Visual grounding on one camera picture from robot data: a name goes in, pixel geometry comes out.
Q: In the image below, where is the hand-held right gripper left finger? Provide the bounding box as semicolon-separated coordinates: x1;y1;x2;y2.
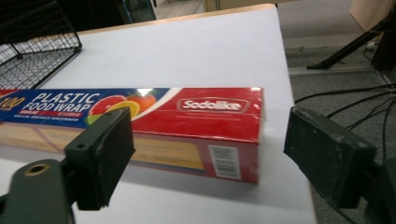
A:
63;106;136;212

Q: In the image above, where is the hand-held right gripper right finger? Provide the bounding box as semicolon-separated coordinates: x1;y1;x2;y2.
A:
283;105;377;209

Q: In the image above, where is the red blue food wrap box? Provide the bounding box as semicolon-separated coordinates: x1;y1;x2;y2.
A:
0;87;265;185

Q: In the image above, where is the black wire mesh basket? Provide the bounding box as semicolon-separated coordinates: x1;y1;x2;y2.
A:
0;0;83;91

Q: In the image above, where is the black metal stand leg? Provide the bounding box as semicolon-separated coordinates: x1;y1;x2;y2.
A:
305;12;396;71

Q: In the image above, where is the light wooden board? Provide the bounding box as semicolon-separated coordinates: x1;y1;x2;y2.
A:
348;0;396;33

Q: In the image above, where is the black floor cable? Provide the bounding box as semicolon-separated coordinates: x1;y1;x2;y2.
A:
326;90;396;119
293;83;396;105
346;96;396;131

